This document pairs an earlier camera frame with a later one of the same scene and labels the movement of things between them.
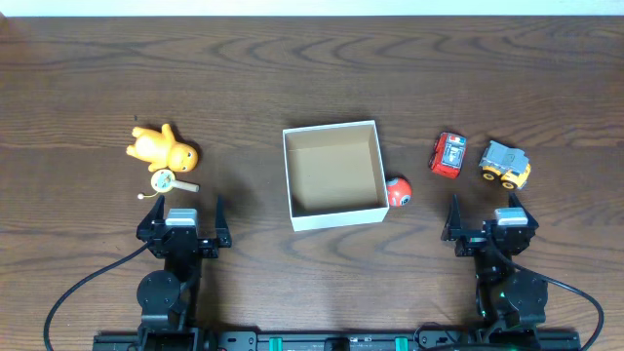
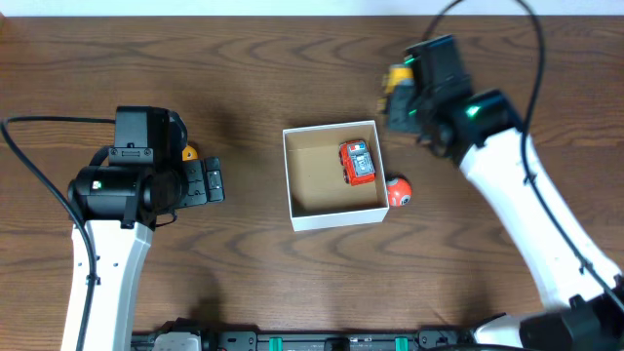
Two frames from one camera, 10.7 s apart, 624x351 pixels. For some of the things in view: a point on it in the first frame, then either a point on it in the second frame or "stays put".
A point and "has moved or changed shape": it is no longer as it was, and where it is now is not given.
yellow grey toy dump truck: x=507 y=165 has moved or changed shape
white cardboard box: x=335 y=175 stays put
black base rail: x=427 y=339 stays put
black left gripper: x=182 y=238 to x=196 y=180
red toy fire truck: x=448 y=154 to x=357 y=161
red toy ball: x=399 y=191 stays put
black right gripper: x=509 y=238 to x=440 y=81
